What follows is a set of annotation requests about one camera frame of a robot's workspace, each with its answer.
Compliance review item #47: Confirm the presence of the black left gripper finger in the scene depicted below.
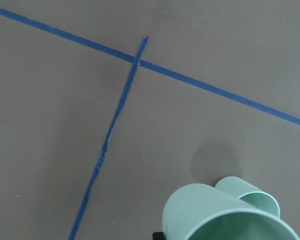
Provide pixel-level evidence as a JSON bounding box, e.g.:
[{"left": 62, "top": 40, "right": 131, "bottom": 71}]
[{"left": 152, "top": 232, "right": 165, "bottom": 240}]

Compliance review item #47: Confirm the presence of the mint green cup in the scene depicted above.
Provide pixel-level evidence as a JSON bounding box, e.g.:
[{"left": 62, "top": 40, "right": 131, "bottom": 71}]
[{"left": 162, "top": 183, "right": 299, "bottom": 240}]

